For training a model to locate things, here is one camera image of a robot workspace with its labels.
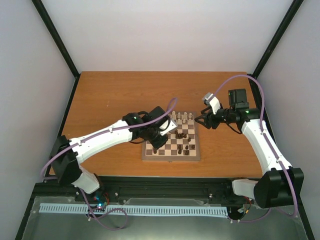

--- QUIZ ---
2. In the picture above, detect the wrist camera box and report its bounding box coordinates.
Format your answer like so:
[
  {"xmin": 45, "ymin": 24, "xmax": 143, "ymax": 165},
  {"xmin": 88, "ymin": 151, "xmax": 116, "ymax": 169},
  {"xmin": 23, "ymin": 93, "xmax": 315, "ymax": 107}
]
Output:
[
  {"xmin": 202, "ymin": 92, "xmax": 221, "ymax": 115},
  {"xmin": 159, "ymin": 119, "xmax": 178, "ymax": 136}
]

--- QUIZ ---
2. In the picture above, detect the dark chess piece cluster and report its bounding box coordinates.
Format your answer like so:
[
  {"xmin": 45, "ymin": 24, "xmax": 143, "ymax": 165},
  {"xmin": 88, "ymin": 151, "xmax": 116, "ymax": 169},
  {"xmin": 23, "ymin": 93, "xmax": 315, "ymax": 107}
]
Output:
[{"xmin": 145, "ymin": 129, "xmax": 200, "ymax": 157}]

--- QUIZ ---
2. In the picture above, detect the light blue cable duct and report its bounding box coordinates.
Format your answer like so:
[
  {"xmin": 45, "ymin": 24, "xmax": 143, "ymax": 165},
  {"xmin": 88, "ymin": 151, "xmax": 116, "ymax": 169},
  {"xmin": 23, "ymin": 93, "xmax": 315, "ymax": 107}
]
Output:
[{"xmin": 38, "ymin": 203, "xmax": 228, "ymax": 218}]

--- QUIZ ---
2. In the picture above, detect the black frame post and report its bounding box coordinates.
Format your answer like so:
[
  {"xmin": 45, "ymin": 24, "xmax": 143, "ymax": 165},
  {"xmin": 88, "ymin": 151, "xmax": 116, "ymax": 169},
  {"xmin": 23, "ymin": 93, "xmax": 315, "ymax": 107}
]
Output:
[
  {"xmin": 31, "ymin": 0, "xmax": 81, "ymax": 78},
  {"xmin": 252, "ymin": 0, "xmax": 305, "ymax": 77}
]

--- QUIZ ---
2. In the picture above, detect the white chess pieces row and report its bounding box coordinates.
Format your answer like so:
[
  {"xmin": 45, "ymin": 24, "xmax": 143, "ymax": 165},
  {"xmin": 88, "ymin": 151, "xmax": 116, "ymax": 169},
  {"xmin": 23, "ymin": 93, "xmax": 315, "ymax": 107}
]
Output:
[{"xmin": 170, "ymin": 111, "xmax": 194, "ymax": 125}]

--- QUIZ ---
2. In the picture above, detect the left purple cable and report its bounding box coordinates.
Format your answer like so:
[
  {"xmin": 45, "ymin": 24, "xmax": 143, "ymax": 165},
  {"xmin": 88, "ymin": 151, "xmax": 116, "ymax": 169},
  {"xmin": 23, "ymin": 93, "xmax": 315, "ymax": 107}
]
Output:
[{"xmin": 41, "ymin": 97, "xmax": 179, "ymax": 231}]

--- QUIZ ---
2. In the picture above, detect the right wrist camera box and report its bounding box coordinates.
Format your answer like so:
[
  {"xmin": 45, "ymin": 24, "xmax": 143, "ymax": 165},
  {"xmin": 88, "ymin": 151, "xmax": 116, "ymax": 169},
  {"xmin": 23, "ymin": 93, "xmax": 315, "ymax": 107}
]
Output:
[{"xmin": 202, "ymin": 92, "xmax": 221, "ymax": 115}]

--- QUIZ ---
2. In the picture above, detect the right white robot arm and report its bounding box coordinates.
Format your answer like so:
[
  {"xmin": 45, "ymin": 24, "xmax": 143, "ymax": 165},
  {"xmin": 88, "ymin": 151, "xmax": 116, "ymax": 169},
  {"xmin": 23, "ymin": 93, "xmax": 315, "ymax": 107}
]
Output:
[{"xmin": 195, "ymin": 88, "xmax": 304, "ymax": 209}]

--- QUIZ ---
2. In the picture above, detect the left black frame post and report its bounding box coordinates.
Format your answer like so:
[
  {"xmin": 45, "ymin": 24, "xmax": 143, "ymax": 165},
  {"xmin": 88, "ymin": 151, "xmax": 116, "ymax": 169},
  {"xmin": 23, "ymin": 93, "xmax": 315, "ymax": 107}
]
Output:
[{"xmin": 31, "ymin": 0, "xmax": 81, "ymax": 78}]

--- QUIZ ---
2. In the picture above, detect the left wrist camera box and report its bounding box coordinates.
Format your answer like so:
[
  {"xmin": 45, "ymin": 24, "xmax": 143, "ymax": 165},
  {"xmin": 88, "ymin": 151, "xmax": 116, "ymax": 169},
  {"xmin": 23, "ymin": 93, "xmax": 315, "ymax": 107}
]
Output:
[{"xmin": 159, "ymin": 119, "xmax": 178, "ymax": 136}]

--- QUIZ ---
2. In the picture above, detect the wooden chess board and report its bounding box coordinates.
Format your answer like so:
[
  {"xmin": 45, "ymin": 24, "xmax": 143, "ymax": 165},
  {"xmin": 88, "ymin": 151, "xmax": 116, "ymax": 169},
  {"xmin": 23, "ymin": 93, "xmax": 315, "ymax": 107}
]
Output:
[{"xmin": 141, "ymin": 111, "xmax": 201, "ymax": 162}]

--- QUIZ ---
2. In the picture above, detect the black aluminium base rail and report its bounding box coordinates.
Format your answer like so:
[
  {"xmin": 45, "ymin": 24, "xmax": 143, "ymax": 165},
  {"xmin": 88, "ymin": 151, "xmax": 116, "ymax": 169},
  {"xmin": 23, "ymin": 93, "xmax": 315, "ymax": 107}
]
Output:
[{"xmin": 32, "ymin": 174, "xmax": 301, "ymax": 208}]

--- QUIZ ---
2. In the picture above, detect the right black frame post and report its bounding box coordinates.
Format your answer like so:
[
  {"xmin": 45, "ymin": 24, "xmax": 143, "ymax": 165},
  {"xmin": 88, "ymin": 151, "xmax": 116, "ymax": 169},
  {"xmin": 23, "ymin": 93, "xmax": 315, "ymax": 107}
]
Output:
[{"xmin": 252, "ymin": 0, "xmax": 305, "ymax": 77}]

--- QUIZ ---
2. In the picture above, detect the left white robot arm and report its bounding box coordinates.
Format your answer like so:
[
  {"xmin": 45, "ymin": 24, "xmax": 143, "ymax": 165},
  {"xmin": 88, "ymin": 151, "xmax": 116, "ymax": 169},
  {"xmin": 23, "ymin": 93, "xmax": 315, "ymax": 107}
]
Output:
[{"xmin": 50, "ymin": 106, "xmax": 178, "ymax": 202}]

